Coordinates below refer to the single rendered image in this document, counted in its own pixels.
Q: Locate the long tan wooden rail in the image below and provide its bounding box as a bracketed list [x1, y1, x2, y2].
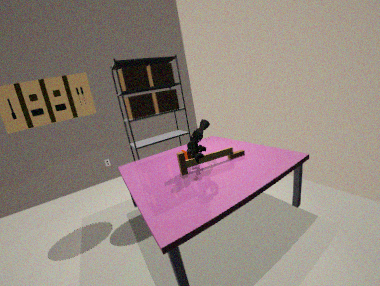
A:
[186, 147, 233, 168]

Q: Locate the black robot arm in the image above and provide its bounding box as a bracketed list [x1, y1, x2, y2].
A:
[186, 119, 210, 153]

